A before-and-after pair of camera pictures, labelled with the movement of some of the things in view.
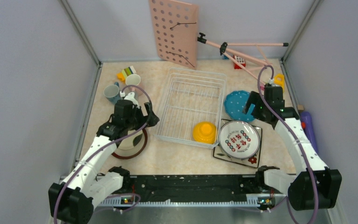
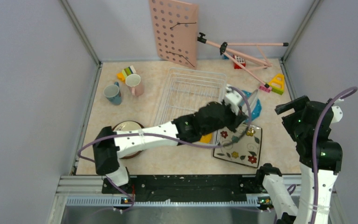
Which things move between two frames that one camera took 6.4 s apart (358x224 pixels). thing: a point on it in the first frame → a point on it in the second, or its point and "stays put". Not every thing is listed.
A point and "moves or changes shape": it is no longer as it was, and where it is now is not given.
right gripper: [256, 99] → [297, 104]
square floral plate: [240, 143] stays put
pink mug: [134, 80] stays put
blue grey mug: [112, 92] stays put
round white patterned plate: [239, 140] moves or changes shape
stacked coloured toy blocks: [125, 72] stays put
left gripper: [143, 118] → [237, 119]
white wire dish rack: [189, 97] stays put
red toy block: [240, 60] stays put
